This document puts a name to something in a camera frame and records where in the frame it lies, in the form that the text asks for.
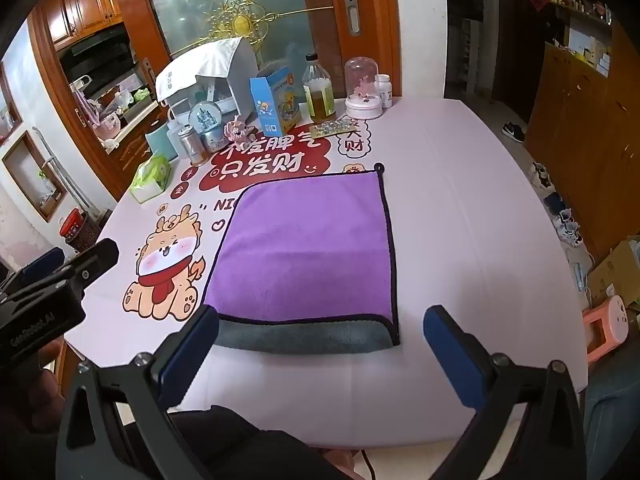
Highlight white and blue shoe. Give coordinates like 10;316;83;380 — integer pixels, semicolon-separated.
554;209;585;247

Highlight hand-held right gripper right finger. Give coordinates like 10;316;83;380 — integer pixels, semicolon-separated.
422;304;587;480

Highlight wooden cabinet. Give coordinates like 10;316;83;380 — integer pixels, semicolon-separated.
524;19;640;262

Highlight wooden kitchen wall cabinets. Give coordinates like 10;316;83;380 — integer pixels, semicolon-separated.
39;0;124;52

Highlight pill blister pack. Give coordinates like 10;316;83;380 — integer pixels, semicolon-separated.
309;119;362;139

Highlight printed pink tablecloth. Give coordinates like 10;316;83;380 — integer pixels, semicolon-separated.
65;96;590;453

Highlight wooden window frame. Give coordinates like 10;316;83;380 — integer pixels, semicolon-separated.
2;129;69;224

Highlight snow globe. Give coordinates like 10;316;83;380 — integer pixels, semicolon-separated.
189;101;226;154

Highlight white and black shoe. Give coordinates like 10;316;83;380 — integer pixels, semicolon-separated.
529;161;551;189

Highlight purple towel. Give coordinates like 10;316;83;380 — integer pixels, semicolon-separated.
201;162;402;356

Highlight blue carton box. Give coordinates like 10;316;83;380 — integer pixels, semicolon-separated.
249;65;301;136

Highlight black sneaker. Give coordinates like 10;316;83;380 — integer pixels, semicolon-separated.
501;121;527;145

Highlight metal can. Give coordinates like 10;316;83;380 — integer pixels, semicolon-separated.
178;125;209;166

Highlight white pill bottle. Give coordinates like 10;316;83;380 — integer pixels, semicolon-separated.
375;74;395;109

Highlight dark blue shoe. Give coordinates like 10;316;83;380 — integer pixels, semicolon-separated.
543;192;569;216

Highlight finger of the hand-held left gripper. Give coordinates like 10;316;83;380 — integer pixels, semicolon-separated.
19;246;67;279
61;238;120;302

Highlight glass dome with pink flowers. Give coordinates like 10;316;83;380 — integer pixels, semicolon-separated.
344;56;384;120

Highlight wall shelf with small boxes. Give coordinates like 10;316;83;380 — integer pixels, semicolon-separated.
544;0;614;79

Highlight cardboard box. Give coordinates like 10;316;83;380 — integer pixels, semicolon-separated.
587;234;640;322

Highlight pink plastic stool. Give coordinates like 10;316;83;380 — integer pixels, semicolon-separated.
582;294;632;366

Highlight black cable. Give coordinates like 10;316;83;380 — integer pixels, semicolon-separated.
357;447;381;480

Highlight person's left hand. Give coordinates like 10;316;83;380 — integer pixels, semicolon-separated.
0;339;67;434

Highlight pink bag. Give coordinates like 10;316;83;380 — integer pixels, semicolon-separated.
74;89;124;144

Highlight black range hood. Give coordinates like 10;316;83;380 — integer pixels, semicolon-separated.
57;24;139;87

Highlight green tissue pack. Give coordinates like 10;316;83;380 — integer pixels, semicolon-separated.
130;154;172;205

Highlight silver door handle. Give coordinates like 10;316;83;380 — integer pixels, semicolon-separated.
343;0;362;37

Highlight glass bottle with yellow liquid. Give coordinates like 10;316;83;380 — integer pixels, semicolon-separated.
302;53;337;124

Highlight dark blue cloth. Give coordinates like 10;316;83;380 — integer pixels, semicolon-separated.
582;354;640;480

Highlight pink flower ornament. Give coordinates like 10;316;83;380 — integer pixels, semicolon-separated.
224;114;257;144

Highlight translucent squeeze bottle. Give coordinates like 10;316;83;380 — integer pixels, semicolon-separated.
162;100;189;158

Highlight wooden door with frosted glass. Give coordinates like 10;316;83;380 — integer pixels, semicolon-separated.
108;0;401;107

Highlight teal cup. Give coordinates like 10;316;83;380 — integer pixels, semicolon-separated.
145;121;182;162

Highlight red-lidded jar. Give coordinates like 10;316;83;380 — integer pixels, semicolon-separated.
58;208;101;254

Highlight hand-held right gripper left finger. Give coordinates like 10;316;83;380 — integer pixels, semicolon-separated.
56;304;221;480

